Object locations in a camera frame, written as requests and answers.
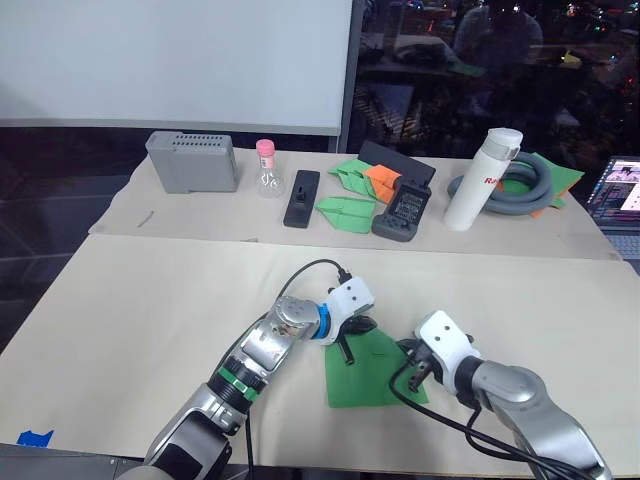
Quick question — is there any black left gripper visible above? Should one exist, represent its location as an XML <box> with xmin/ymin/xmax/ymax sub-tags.
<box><xmin>337</xmin><ymin>315</ymin><xmax>379</xmax><ymax>367</ymax></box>

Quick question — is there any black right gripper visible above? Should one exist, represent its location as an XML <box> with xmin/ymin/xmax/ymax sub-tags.
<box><xmin>396</xmin><ymin>338</ymin><xmax>444</xmax><ymax>395</ymax></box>

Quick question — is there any green paper sheet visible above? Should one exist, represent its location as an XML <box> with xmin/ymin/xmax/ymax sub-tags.
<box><xmin>322</xmin><ymin>329</ymin><xmax>432</xmax><ymax>410</ymax></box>

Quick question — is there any green paper airplane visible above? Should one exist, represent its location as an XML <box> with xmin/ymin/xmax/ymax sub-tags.
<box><xmin>316</xmin><ymin>195</ymin><xmax>379</xmax><ymax>235</ymax></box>

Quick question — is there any orange folded paper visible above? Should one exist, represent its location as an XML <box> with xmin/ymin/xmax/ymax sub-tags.
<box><xmin>363</xmin><ymin>163</ymin><xmax>404</xmax><ymax>202</ymax></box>

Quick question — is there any green folded paper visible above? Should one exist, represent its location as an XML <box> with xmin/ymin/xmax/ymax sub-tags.
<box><xmin>327</xmin><ymin>158</ymin><xmax>382</xmax><ymax>197</ymax></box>

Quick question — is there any black handheld controller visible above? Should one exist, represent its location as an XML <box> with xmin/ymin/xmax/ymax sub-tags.
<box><xmin>370</xmin><ymin>178</ymin><xmax>433</xmax><ymax>244</ymax></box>

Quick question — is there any black flat rectangular device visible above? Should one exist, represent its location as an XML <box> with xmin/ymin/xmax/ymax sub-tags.
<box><xmin>282</xmin><ymin>169</ymin><xmax>322</xmax><ymax>230</ymax></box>

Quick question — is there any black flat panel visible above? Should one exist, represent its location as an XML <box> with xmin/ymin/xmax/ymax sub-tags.
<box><xmin>357</xmin><ymin>139</ymin><xmax>438</xmax><ymax>189</ymax></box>

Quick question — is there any clear flask with pink cap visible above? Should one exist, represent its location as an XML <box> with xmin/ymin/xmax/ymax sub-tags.
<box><xmin>255</xmin><ymin>139</ymin><xmax>284</xmax><ymax>200</ymax></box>

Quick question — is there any white insulated bottle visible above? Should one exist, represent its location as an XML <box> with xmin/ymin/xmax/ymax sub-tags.
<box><xmin>444</xmin><ymin>127</ymin><xmax>524</xmax><ymax>233</ymax></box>

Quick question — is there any grey vented plastic box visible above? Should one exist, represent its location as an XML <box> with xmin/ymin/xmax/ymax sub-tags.
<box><xmin>144</xmin><ymin>130</ymin><xmax>239</xmax><ymax>195</ymax></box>

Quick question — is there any open laptop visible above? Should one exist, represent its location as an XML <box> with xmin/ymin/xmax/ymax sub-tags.
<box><xmin>586</xmin><ymin>156</ymin><xmax>640</xmax><ymax>262</ymax></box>

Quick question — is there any blue tape piece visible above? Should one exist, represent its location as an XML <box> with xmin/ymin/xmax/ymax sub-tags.
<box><xmin>15</xmin><ymin>429</ymin><xmax>55</xmax><ymax>449</ymax></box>

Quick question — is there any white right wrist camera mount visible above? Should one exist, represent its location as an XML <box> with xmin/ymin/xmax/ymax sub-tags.
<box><xmin>416</xmin><ymin>309</ymin><xmax>484</xmax><ymax>397</ymax></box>

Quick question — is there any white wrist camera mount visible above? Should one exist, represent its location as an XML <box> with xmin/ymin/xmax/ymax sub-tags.
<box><xmin>318</xmin><ymin>277</ymin><xmax>376</xmax><ymax>347</ymax></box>
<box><xmin>416</xmin><ymin>309</ymin><xmax>484</xmax><ymax>397</ymax></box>

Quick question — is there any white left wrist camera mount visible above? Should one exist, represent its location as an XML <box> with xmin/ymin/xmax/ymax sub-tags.
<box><xmin>318</xmin><ymin>277</ymin><xmax>376</xmax><ymax>347</ymax></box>

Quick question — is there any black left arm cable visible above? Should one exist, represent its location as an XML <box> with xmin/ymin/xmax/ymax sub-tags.
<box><xmin>244</xmin><ymin>258</ymin><xmax>354</xmax><ymax>480</ymax></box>

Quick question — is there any orange paper under hose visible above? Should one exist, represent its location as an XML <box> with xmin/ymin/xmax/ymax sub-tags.
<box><xmin>529</xmin><ymin>188</ymin><xmax>574</xmax><ymax>219</ymax></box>

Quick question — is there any grey coiled hose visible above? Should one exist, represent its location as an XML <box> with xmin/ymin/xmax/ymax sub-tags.
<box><xmin>446</xmin><ymin>151</ymin><xmax>557</xmax><ymax>219</ymax></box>

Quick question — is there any green paper under hose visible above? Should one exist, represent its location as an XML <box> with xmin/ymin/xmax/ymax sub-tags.
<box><xmin>499</xmin><ymin>152</ymin><xmax>586</xmax><ymax>211</ymax></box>

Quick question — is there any white board with grey frame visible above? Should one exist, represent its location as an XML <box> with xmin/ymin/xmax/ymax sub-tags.
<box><xmin>0</xmin><ymin>0</ymin><xmax>363</xmax><ymax>154</ymax></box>

